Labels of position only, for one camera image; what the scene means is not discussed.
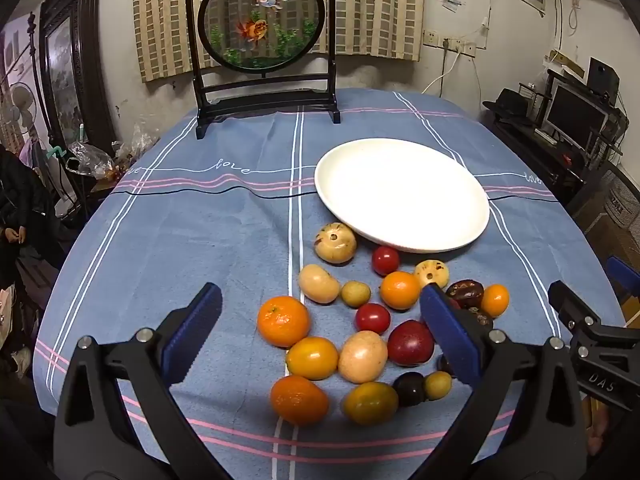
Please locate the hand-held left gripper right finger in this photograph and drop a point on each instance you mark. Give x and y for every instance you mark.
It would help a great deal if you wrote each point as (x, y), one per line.
(450, 335)

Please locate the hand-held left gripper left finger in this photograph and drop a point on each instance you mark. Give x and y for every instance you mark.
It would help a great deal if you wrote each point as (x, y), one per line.
(192, 332)

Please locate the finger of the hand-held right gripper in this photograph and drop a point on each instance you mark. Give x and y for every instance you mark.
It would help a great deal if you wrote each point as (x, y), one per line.
(624, 272)
(572, 307)

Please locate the dark brown date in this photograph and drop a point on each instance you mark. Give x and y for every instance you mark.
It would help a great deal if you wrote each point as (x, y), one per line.
(481, 318)
(465, 293)

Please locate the dark red plum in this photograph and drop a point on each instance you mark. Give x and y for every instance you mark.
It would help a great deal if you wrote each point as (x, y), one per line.
(410, 343)

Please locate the small olive green plum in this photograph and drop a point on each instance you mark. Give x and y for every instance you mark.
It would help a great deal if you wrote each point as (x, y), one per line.
(438, 385)
(355, 294)

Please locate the small orange tomato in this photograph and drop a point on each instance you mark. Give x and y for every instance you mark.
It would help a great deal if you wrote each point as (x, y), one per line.
(495, 300)

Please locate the dark purple plum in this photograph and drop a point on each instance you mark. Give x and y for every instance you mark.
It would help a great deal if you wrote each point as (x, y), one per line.
(409, 389)
(444, 364)

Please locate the beige peach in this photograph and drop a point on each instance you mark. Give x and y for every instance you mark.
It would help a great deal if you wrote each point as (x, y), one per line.
(363, 357)

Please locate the orange mandarin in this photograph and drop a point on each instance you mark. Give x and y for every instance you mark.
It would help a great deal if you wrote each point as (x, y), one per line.
(299, 400)
(283, 321)

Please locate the yellow green tomato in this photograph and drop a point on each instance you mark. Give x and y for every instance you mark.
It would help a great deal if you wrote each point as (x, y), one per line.
(370, 403)

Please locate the yellow orange tomato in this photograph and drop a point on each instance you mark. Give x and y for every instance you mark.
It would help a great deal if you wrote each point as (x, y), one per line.
(312, 358)

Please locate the white oval plate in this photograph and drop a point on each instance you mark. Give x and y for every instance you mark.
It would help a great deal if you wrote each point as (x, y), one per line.
(400, 192)

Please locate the small beige wooden apple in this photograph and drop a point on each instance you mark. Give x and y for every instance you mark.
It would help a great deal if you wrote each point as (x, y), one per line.
(431, 272)

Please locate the smooth orange tomato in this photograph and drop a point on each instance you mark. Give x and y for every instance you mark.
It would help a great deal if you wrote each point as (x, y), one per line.
(400, 290)

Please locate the red cherry tomato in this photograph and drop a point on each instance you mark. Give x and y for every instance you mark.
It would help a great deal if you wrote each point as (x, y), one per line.
(385, 260)
(372, 318)

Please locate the blue striped tablecloth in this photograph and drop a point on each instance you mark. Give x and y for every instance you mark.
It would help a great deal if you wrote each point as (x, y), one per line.
(200, 240)

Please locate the beige potato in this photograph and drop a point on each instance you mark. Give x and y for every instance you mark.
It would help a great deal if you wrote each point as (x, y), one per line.
(319, 284)

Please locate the black desk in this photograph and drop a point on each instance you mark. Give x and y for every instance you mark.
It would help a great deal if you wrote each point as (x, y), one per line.
(540, 157)

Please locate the large beige wooden apple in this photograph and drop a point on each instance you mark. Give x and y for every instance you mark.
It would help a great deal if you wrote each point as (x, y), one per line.
(335, 243)

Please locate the computer monitor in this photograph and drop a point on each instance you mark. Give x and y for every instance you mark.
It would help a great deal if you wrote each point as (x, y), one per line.
(575, 115)

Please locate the black speaker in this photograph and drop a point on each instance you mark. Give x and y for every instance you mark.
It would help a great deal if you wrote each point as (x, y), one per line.
(602, 76)

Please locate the crumpled plastic bags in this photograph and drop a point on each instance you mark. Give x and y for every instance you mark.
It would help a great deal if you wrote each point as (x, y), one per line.
(136, 142)

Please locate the black hat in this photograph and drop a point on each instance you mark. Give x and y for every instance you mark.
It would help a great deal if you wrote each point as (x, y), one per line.
(512, 102)

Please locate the teal hanger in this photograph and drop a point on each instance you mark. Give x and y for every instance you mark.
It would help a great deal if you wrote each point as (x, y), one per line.
(57, 152)

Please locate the white power strip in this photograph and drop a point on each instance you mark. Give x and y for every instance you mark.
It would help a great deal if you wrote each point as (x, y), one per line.
(459, 46)

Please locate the standing fan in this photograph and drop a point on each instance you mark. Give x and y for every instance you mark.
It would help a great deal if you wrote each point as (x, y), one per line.
(22, 102)

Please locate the dark wooden framed picture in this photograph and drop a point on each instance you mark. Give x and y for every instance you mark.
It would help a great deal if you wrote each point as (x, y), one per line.
(65, 70)

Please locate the round goldfish screen black stand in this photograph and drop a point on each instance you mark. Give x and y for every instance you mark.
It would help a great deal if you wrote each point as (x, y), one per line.
(262, 15)

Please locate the beige checkered curtain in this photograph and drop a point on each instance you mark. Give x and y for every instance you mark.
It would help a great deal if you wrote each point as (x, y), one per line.
(375, 10)

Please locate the white wall socket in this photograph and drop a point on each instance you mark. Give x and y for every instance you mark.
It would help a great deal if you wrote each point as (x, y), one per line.
(430, 37)

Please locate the paper wall label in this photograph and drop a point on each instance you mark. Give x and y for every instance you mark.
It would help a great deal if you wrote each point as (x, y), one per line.
(447, 2)

